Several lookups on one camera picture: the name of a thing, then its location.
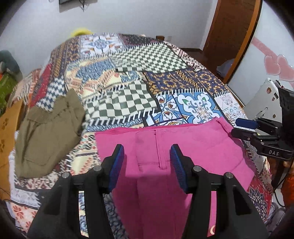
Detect green bag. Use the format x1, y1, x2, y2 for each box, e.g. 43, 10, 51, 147
0, 74, 16, 115

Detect black wall fixture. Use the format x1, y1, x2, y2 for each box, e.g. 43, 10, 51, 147
58, 0, 98, 6

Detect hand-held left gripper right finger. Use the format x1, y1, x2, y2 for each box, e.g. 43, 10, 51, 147
169, 144, 268, 239

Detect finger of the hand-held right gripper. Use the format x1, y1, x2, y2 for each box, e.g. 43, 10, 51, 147
235, 118, 282, 135
231, 128, 279, 143

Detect orange cloth at left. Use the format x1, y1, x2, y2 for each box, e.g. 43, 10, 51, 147
0, 99, 23, 200

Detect pink pants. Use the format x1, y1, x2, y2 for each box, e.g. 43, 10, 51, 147
95, 117, 257, 239

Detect dark wooden door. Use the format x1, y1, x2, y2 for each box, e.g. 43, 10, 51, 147
203, 0, 256, 74

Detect olive green pants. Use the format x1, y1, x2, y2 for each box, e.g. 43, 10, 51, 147
15, 88, 86, 179

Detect grey plush pillow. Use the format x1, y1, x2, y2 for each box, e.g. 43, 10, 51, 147
0, 51, 22, 80

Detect white plastic case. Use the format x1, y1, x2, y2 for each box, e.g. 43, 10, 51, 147
244, 78, 282, 121

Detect yellow plush toy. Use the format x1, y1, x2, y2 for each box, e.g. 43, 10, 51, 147
70, 28, 92, 37

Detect patchwork printed blanket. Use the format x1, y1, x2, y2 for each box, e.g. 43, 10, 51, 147
6, 32, 275, 239

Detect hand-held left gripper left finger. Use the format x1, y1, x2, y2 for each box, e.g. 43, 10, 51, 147
27, 144, 125, 239

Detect blue-grey cloth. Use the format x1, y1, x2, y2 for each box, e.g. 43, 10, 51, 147
216, 58, 235, 79

